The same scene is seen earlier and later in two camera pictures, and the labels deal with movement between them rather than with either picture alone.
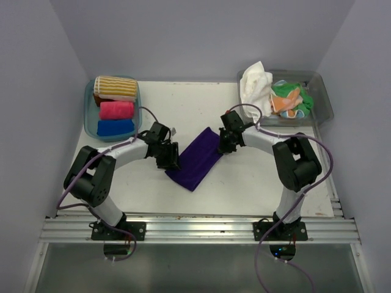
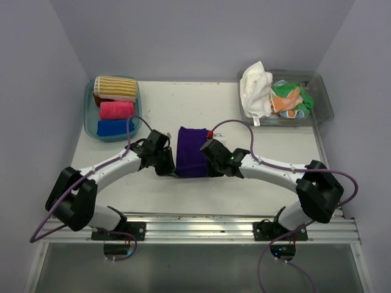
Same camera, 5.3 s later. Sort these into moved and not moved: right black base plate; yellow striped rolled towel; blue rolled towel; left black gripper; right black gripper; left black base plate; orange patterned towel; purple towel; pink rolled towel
Moved: left black gripper; purple towel; right black gripper
Not moved: orange patterned towel; blue rolled towel; right black base plate; left black base plate; pink rolled towel; yellow striped rolled towel
